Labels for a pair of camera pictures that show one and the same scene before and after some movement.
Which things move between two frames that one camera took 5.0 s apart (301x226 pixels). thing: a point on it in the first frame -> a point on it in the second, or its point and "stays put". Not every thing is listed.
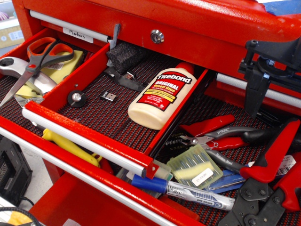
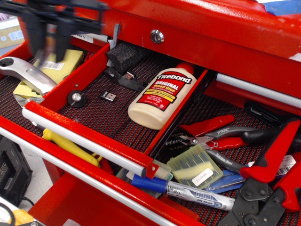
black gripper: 278,59 -> 64,18
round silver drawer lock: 156,36 stays put
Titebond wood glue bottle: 158,102 stays put
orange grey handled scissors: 40,52 -> 51,32
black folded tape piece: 124,81 stays put
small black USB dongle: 108,95 stays put
